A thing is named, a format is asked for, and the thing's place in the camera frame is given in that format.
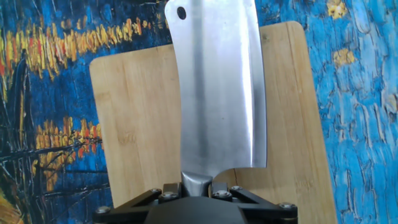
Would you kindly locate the bamboo cutting board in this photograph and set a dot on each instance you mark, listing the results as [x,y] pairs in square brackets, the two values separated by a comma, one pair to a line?
[136,124]

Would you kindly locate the steel cleaver knife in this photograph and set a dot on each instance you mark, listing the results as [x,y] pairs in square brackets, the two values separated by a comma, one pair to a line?
[217,93]

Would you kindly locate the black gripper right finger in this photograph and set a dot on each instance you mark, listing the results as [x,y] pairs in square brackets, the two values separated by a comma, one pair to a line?
[261,205]

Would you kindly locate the blue starry painting tablecloth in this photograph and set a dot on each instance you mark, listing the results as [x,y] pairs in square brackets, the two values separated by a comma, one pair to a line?
[357,124]

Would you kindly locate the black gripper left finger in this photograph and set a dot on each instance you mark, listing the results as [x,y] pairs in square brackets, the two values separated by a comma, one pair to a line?
[140,203]

